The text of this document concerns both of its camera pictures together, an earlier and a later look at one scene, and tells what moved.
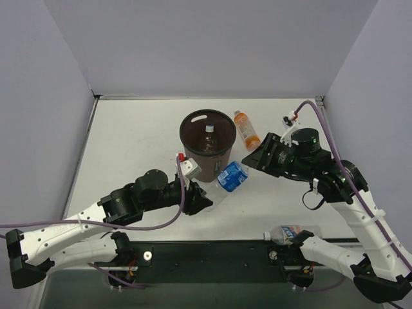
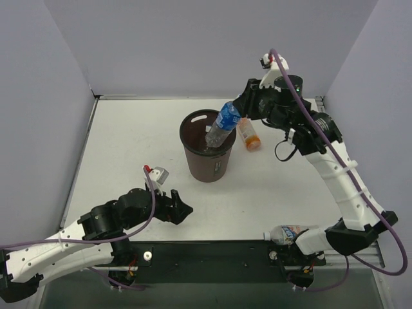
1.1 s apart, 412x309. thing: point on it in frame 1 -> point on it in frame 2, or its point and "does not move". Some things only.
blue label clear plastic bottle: (230, 178) -> (226, 121)
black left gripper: (192, 197) -> (168, 208)
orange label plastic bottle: (250, 138) does not move
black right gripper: (270, 154) -> (252, 100)
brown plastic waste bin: (192, 129) does not move
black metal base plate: (205, 262) does not move
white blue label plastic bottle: (283, 235) does not move
